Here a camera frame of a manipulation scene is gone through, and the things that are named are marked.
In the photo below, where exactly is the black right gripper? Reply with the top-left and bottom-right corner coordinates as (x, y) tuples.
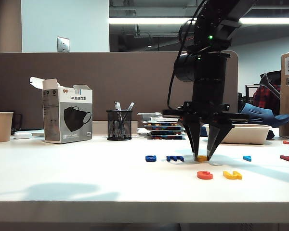
(161, 101), (250, 161)

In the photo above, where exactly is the orange red letter c magnet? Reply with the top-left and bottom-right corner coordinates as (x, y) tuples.
(197, 170), (214, 180)

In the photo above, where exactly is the yellow letter u magnet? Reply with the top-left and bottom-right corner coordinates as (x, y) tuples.
(223, 170), (243, 180)

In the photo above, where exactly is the letter magnet blister pack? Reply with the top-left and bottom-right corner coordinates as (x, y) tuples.
(144, 123), (185, 131)
(147, 130), (187, 136)
(146, 135), (189, 141)

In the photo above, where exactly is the brown paper cup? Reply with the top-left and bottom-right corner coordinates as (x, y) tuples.
(0, 112), (14, 143)

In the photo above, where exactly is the beige oval pulp tray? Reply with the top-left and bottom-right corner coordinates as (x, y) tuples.
(203, 124), (272, 145)

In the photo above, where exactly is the clear plastic tray pack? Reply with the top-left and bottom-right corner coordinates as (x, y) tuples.
(137, 112), (185, 124)

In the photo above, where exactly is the computer monitor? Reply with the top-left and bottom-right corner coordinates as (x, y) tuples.
(245, 84), (261, 104)

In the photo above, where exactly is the red plaid garment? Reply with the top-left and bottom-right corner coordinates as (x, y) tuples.
(252, 84), (281, 116)

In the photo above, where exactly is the black mesh pen holder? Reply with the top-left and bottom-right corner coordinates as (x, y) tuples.
(106, 110), (133, 141)

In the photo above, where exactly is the beige low box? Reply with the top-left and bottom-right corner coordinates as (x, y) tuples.
(92, 121), (138, 137)

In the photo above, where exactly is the brown desk partition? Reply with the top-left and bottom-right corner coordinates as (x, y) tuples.
(0, 51), (239, 136)

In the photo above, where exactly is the long ceiling light strip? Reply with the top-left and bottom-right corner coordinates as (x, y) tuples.
(108, 17), (289, 25)

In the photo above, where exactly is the grey face mask box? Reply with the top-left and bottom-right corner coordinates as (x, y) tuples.
(30, 77), (93, 144)

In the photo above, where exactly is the white earbud case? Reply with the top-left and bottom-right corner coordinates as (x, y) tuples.
(13, 132), (33, 140)

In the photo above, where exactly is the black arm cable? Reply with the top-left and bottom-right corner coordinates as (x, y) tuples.
(167, 18), (198, 111)

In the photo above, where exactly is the dark jacket with strap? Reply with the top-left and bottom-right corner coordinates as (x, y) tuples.
(259, 70), (282, 99)

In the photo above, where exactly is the metal wall switch plate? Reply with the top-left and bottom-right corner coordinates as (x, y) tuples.
(57, 37), (71, 53)

